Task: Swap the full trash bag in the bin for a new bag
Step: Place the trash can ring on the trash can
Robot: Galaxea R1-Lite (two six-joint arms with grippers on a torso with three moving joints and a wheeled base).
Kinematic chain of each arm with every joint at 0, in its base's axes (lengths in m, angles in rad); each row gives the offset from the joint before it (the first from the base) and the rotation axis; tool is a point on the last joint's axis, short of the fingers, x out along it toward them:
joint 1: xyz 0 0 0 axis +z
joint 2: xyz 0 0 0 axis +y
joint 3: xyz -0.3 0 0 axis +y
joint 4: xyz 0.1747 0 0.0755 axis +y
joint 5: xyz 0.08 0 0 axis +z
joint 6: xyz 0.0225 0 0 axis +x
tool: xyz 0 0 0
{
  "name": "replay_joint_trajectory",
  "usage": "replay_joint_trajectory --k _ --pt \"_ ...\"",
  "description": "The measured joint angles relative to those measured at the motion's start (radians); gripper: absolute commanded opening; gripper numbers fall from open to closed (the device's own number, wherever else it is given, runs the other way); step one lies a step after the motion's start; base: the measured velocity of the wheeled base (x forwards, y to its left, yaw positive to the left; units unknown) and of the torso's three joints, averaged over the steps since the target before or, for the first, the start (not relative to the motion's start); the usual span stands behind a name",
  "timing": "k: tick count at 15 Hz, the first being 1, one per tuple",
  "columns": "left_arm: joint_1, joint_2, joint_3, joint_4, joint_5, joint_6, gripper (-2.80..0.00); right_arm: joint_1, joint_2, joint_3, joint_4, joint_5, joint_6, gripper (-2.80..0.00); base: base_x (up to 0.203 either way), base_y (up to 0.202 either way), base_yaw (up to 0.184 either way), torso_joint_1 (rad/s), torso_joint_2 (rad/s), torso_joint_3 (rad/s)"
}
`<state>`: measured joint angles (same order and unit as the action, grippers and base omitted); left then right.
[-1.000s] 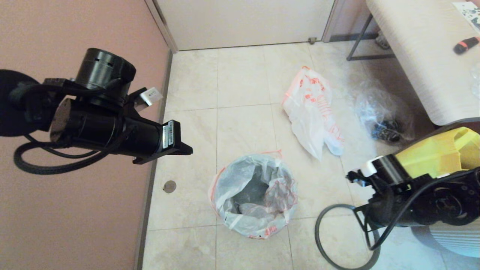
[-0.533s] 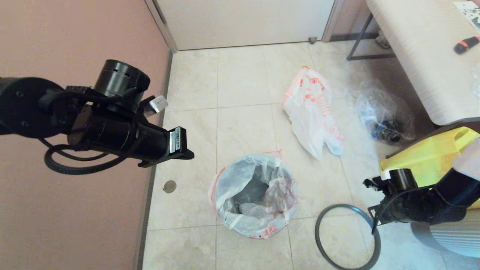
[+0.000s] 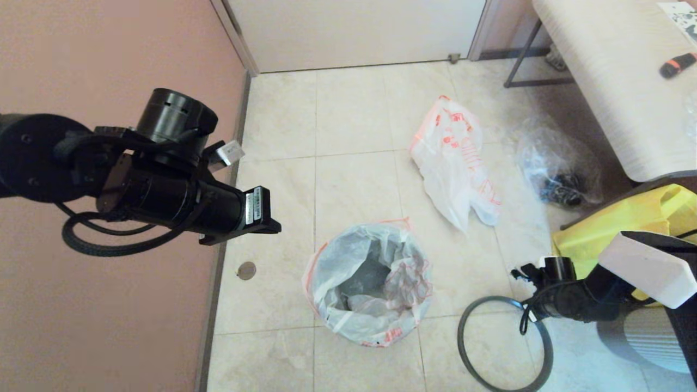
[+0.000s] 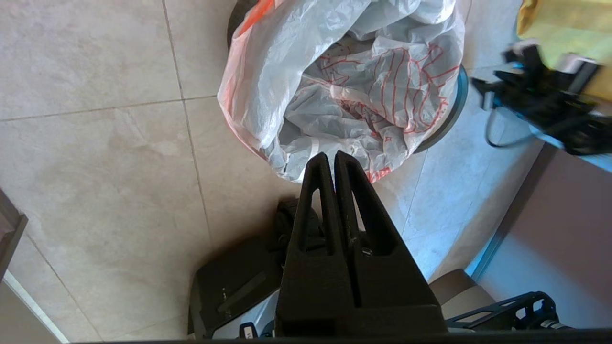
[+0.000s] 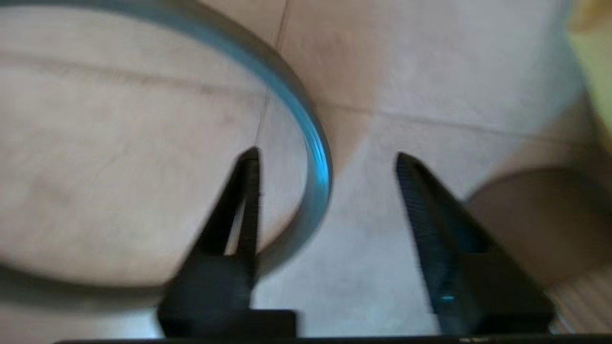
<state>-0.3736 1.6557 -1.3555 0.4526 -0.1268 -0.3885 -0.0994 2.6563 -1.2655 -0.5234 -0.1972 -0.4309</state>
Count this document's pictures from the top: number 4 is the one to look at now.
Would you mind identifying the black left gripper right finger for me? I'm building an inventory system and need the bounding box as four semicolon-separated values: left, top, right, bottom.
334;151;448;335

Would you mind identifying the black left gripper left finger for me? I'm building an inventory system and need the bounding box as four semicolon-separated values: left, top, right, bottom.
275;152;354;337

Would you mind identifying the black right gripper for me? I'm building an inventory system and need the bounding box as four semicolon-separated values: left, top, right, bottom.
471;61;612;154

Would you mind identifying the grey bin rim ring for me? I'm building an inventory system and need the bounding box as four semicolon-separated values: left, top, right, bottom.
411;64;470;154

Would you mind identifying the white red-print trash bag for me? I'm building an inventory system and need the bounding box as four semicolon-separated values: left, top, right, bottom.
218;0;466;184

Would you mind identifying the yellow non-woven tote bag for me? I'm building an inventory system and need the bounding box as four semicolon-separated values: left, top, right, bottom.
516;0;612;103

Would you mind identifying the black robot chassis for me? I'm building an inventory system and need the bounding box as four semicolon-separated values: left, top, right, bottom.
188;198;574;341

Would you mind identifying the thin black camera cable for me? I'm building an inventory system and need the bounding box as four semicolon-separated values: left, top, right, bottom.
484;105;538;149

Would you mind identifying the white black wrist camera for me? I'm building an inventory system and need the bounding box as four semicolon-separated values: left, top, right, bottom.
557;53;601;94

